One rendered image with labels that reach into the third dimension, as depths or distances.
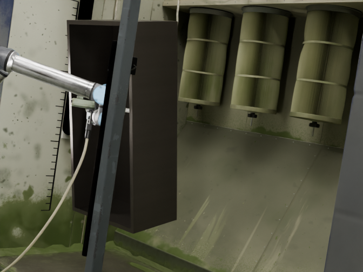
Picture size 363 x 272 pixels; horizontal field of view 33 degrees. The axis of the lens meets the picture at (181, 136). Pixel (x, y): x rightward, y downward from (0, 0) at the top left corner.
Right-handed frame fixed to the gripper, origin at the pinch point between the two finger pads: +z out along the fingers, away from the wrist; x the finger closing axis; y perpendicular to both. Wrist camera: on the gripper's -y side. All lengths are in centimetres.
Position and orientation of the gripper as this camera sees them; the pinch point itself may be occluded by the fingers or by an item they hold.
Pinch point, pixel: (92, 109)
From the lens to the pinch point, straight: 352.2
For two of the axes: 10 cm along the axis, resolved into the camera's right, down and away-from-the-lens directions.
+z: -3.7, -1.2, 9.2
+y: -1.7, 9.8, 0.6
